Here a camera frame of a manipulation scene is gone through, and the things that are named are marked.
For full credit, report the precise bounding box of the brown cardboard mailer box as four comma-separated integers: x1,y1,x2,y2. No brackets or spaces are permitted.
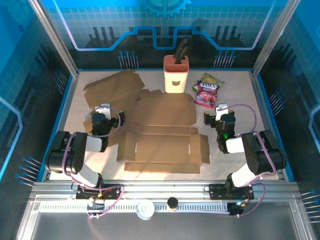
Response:
116,89,211,175
83,68,151,148

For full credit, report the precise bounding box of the purple candy bag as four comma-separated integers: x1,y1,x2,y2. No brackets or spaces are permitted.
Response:
193,79,221,109

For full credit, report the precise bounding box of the yellow green candy bag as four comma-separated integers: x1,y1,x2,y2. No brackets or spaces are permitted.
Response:
192,72,225,92

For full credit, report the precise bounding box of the cream knife block orange top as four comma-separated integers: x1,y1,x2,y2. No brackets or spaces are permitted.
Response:
163,55,190,94

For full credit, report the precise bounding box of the small black electronics module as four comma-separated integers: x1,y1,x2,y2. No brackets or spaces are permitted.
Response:
86,199,106,220
227,199,251,218

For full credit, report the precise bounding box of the black round knob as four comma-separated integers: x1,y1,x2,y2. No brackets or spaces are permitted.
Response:
166,196,179,211

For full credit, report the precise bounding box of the white round lid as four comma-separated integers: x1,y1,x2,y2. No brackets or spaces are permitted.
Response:
136,199,156,221

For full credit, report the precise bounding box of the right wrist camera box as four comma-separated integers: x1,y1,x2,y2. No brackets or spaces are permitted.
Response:
203,103,229,126

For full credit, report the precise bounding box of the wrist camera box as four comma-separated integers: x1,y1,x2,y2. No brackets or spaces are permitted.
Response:
100,103,126,126
203,103,229,126

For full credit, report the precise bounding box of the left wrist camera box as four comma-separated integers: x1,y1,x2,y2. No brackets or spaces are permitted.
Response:
100,103,126,126

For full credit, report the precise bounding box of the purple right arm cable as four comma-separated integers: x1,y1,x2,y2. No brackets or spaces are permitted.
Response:
216,103,279,219

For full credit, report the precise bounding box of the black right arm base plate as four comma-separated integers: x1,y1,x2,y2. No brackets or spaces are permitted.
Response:
208,183,255,200

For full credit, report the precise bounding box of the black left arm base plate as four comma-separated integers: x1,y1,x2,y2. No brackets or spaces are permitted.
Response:
75,183,121,200

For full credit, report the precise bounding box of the white slotted cable duct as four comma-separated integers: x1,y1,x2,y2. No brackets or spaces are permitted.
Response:
38,202,230,213

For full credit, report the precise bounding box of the black handled knife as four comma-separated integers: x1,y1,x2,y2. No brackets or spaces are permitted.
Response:
174,38,195,65

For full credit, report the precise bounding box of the aluminium mounting rail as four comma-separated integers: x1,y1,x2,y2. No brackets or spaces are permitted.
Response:
29,179,300,201

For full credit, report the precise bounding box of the aluminium frame post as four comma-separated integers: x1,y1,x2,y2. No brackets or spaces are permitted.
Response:
28,0,80,77
251,0,296,77

